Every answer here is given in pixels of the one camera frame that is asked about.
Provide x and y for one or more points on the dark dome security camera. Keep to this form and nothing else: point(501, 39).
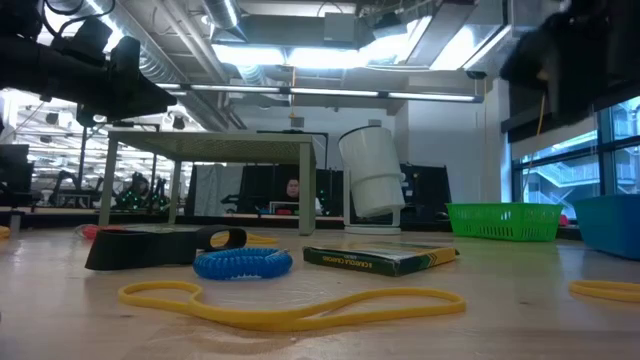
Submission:
point(476, 75)

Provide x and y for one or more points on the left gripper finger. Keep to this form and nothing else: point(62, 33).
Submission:
point(145, 97)

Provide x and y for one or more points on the orange rubber band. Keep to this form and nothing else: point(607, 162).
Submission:
point(95, 232)

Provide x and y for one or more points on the Crayola crayon box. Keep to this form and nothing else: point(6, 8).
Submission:
point(350, 260)

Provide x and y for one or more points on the green plastic basket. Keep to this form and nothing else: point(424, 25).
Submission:
point(505, 222)

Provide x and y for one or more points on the black background partition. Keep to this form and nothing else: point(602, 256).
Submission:
point(425, 190)

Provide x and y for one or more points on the green perforated metal shelf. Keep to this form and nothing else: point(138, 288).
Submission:
point(210, 145)

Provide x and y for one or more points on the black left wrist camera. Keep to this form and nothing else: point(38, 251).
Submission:
point(85, 37)

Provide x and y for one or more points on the grey hanging cloth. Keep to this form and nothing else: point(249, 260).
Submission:
point(215, 190)

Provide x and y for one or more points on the person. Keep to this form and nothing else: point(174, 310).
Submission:
point(292, 189)

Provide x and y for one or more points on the white cup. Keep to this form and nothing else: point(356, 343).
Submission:
point(372, 170)

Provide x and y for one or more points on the long ceiling light strip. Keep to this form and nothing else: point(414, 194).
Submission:
point(330, 92)

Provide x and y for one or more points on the black table frame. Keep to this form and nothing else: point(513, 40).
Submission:
point(60, 219)

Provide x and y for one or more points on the large window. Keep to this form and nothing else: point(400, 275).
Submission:
point(560, 175)

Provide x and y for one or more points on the blue plastic basket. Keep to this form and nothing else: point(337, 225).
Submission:
point(610, 225)

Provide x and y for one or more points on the large yellow rubber band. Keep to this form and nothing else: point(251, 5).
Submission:
point(280, 321)

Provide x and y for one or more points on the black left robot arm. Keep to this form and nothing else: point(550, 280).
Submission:
point(30, 65)

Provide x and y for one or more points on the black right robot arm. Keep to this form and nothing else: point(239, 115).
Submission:
point(620, 30)

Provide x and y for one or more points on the black background monitor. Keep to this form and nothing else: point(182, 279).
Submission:
point(15, 170)

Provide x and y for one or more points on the blue coil wristband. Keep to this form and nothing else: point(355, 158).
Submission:
point(220, 267)

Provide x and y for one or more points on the grey ceiling box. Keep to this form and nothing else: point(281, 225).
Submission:
point(340, 27)

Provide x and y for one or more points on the rectangular metal air duct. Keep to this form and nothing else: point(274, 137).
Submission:
point(450, 40)

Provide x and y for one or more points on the background robot arms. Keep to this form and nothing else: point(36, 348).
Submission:
point(132, 192)

